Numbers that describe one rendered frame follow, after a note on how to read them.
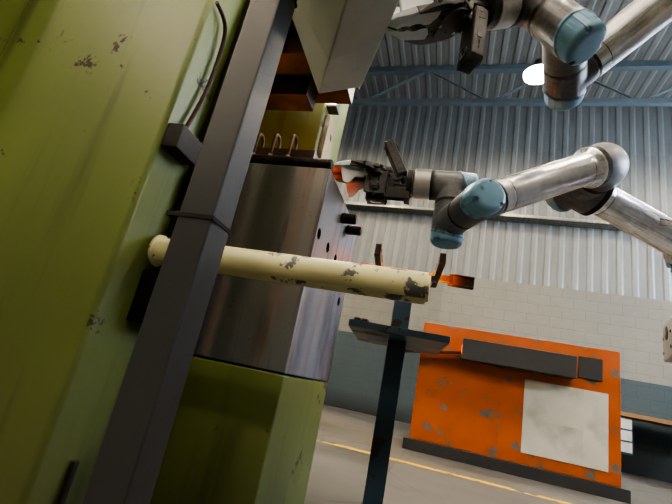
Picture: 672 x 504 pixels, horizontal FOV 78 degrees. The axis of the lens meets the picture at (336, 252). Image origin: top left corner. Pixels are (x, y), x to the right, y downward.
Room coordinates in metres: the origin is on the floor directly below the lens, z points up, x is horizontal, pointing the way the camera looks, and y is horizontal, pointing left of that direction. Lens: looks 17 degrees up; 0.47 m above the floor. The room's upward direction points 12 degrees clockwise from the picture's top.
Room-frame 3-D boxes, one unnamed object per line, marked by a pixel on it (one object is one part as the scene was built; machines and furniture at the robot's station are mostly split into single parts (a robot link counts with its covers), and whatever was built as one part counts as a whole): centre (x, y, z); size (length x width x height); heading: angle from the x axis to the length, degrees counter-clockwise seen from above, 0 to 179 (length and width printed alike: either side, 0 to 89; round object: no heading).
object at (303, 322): (1.08, 0.27, 0.69); 0.56 x 0.38 x 0.45; 75
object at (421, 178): (0.93, -0.17, 0.98); 0.08 x 0.05 x 0.08; 165
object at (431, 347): (1.42, -0.27, 0.65); 0.40 x 0.30 x 0.02; 169
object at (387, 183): (0.95, -0.10, 0.97); 0.12 x 0.08 x 0.09; 75
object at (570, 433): (4.46, -1.95, 0.63); 2.10 x 1.12 x 1.25; 72
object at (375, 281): (0.61, 0.07, 0.62); 0.44 x 0.05 x 0.05; 75
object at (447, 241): (0.89, -0.25, 0.88); 0.11 x 0.08 x 0.11; 8
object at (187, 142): (0.63, 0.29, 0.80); 0.06 x 0.03 x 0.04; 165
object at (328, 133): (1.31, 0.11, 1.27); 0.09 x 0.02 x 0.17; 165
